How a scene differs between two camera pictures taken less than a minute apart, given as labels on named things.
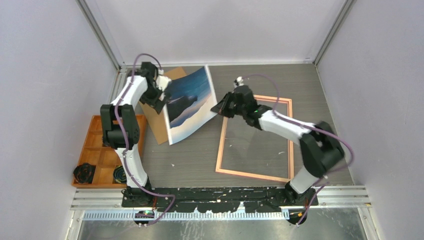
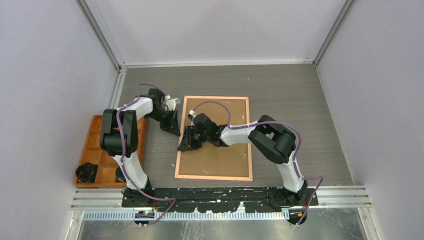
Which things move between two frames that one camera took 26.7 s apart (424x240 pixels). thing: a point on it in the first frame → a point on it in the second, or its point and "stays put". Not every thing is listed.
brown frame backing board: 157,122 → 210,160
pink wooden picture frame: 291,174 → 184,176
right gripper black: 222,108 → 187,143
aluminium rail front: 90,198 stays put
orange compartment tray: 104,158 stays put
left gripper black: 156,104 → 173,126
